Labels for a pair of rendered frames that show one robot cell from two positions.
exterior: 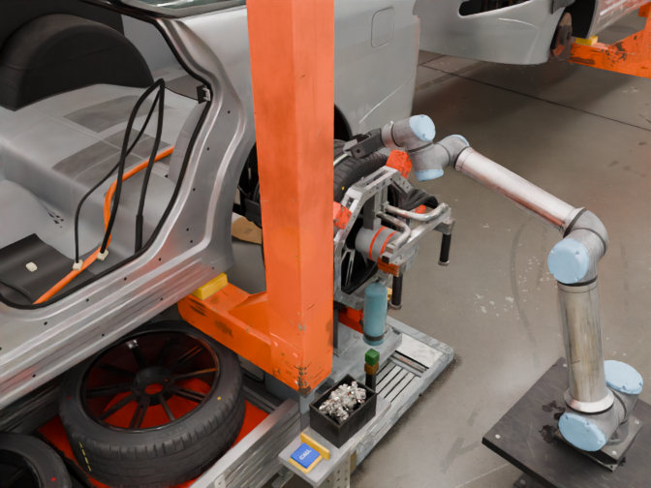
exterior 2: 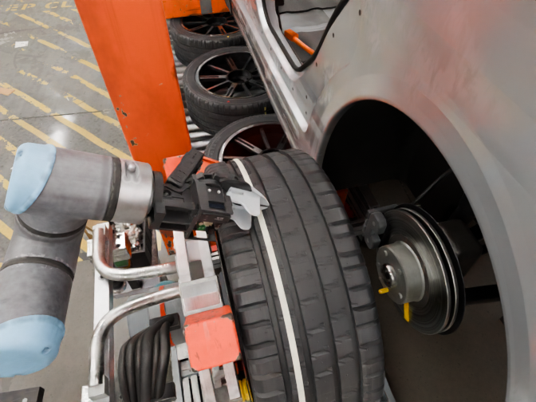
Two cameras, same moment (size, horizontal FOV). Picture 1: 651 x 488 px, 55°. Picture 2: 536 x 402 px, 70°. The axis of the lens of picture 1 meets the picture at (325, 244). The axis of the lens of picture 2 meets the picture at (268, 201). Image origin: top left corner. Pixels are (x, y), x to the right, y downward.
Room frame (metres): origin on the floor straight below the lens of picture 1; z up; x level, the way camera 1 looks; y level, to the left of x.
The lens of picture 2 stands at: (2.37, -0.42, 1.71)
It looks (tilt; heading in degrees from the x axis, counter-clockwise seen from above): 50 degrees down; 126
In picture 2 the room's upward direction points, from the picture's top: straight up
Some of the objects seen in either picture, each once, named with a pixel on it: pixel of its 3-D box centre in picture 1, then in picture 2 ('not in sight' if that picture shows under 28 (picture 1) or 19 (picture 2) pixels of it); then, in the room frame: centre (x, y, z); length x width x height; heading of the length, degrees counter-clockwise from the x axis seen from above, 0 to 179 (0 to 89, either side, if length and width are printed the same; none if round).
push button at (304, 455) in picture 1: (305, 456); not in sight; (1.31, 0.07, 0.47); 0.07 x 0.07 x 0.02; 51
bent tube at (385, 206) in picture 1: (415, 199); (139, 327); (2.02, -0.34, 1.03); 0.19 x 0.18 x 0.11; 51
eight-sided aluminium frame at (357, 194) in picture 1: (371, 240); (208, 305); (2.02, -0.18, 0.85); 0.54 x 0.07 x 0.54; 141
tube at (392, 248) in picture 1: (385, 222); (134, 240); (1.87, -0.21, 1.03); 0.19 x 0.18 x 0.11; 51
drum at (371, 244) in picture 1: (386, 246); (178, 312); (1.98, -0.23, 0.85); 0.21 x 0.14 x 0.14; 51
